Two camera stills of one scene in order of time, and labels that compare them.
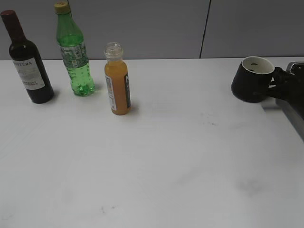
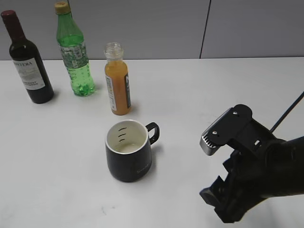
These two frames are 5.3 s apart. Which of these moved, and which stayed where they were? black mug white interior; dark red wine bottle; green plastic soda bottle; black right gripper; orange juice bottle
Moved: black right gripper; black mug white interior
Stayed: orange juice bottle; dark red wine bottle; green plastic soda bottle
